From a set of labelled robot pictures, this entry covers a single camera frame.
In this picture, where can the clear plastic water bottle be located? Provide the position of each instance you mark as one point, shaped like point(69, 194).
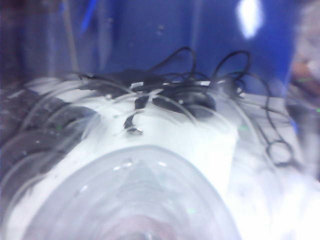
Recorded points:
point(140, 200)

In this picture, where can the black power adapter brick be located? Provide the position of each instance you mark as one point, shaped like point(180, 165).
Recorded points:
point(170, 86)

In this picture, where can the black Logitech mouse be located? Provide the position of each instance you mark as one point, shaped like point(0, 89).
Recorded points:
point(202, 107)

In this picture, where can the black Logitech keyboard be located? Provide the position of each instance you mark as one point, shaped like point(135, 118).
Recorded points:
point(30, 150)

